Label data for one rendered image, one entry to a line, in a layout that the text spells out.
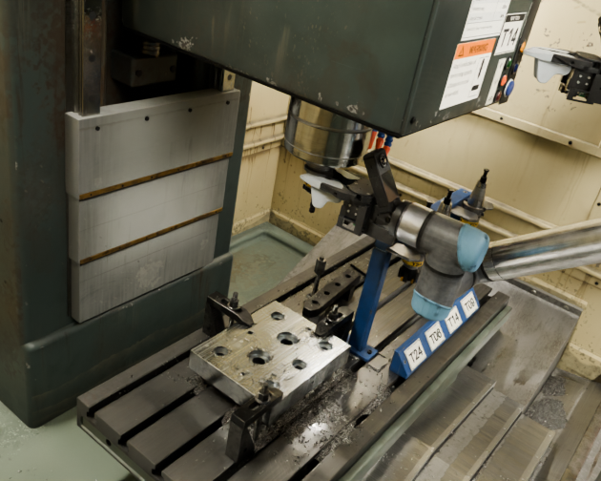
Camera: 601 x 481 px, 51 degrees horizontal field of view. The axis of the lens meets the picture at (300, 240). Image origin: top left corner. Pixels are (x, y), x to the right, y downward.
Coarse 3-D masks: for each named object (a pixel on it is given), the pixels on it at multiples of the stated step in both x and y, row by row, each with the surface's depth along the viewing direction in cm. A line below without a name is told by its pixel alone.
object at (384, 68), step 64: (128, 0) 122; (192, 0) 112; (256, 0) 104; (320, 0) 96; (384, 0) 90; (448, 0) 88; (512, 0) 108; (256, 64) 108; (320, 64) 100; (384, 64) 93; (448, 64) 98; (384, 128) 97
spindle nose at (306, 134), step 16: (288, 112) 115; (304, 112) 110; (320, 112) 108; (288, 128) 115; (304, 128) 111; (320, 128) 110; (336, 128) 109; (352, 128) 110; (368, 128) 113; (288, 144) 116; (304, 144) 112; (320, 144) 111; (336, 144) 111; (352, 144) 112; (368, 144) 116; (304, 160) 114; (320, 160) 113; (336, 160) 113; (352, 160) 114
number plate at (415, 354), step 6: (414, 342) 157; (420, 342) 159; (408, 348) 155; (414, 348) 157; (420, 348) 158; (408, 354) 154; (414, 354) 156; (420, 354) 158; (408, 360) 154; (414, 360) 155; (420, 360) 157; (414, 366) 155
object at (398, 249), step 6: (390, 246) 143; (396, 246) 144; (402, 246) 144; (390, 252) 142; (396, 252) 142; (402, 252) 142; (408, 252) 142; (414, 252) 143; (402, 258) 141; (408, 258) 140; (414, 258) 141; (420, 258) 142
